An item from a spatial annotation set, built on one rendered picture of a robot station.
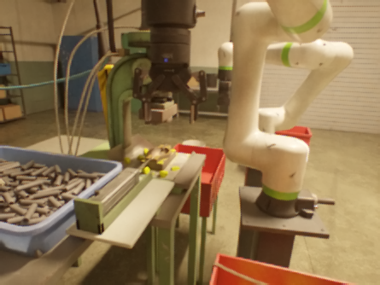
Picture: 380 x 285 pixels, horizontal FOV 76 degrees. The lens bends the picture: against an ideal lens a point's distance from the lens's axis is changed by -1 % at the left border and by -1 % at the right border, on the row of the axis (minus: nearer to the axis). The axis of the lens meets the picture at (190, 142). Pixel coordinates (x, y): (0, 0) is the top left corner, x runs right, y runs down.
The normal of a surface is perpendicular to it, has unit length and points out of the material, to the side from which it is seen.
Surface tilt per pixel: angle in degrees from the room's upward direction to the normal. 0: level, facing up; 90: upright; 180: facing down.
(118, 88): 90
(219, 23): 90
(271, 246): 90
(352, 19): 90
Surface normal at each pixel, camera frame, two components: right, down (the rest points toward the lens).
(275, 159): -0.60, 0.21
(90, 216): -0.25, 0.29
